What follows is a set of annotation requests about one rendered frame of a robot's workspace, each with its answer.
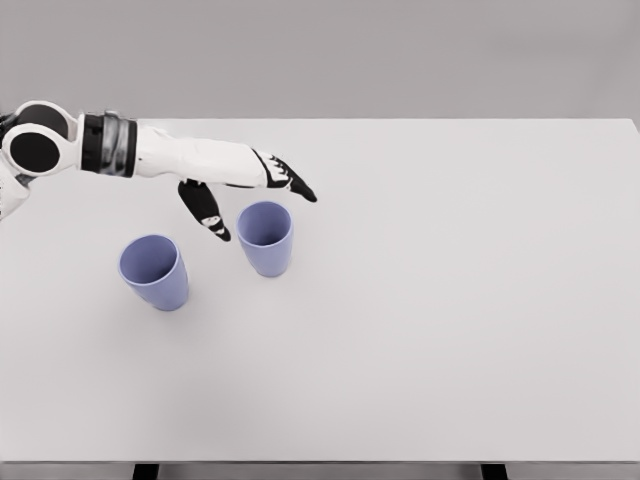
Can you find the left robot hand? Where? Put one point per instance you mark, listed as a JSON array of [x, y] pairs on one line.
[[227, 162]]

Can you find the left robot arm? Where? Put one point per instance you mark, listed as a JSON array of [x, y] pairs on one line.
[[100, 145]]

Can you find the blue plastic cup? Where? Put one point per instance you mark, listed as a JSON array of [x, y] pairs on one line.
[[157, 277], [266, 245]]

